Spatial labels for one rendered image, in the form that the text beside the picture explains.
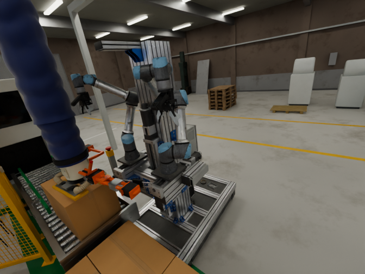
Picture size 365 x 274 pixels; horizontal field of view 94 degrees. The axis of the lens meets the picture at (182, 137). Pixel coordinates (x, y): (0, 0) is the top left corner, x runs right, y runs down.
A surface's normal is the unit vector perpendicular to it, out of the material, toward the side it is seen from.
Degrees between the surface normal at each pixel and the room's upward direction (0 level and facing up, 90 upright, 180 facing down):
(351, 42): 90
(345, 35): 90
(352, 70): 80
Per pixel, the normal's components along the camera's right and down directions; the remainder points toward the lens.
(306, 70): -0.59, 0.21
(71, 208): 0.80, 0.14
